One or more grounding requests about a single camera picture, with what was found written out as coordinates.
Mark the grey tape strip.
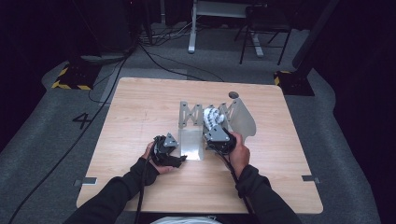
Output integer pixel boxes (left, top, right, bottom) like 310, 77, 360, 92
301, 175, 321, 185
73, 176, 99, 188

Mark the hand-held gripper cable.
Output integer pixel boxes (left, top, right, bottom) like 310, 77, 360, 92
214, 148, 254, 217
133, 148, 157, 224

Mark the right hand-held gripper cable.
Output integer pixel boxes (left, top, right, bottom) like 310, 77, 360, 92
214, 148, 254, 217

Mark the black chair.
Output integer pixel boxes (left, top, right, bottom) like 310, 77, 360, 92
233, 3, 294, 66

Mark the bundle of floor cables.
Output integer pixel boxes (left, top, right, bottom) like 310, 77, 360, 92
139, 21, 194, 49

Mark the person's right hand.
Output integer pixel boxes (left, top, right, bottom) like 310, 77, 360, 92
228, 132, 251, 179

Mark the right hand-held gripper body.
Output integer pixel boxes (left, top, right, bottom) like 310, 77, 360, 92
203, 123, 238, 156

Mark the black slanted pole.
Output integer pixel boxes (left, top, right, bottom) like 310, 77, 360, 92
291, 0, 341, 73

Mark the white desk frame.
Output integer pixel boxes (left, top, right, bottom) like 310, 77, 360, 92
187, 0, 269, 58

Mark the white striped cloth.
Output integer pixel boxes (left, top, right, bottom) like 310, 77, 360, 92
202, 105, 226, 132

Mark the grey metal expandable rack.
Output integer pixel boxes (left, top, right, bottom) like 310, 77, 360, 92
177, 96, 258, 161

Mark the thin black floor cable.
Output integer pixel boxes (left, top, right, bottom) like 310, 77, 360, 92
138, 43, 226, 83

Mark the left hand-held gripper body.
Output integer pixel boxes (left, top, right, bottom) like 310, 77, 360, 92
150, 132, 181, 168

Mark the person's left hand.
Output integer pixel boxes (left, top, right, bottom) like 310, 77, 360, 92
140, 140, 177, 175

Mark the long black floor cable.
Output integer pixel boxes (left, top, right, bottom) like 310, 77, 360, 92
7, 40, 142, 224

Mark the person's white clothing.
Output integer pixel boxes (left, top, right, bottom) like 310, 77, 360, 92
150, 217, 223, 224

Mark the dark cabinet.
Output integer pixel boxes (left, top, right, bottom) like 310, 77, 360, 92
70, 0, 135, 56

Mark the left hand-held gripper cable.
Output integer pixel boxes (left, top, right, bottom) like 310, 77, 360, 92
133, 148, 157, 224

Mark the yellow black striped base plate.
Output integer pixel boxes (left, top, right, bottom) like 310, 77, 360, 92
273, 70, 316, 97
50, 63, 103, 91

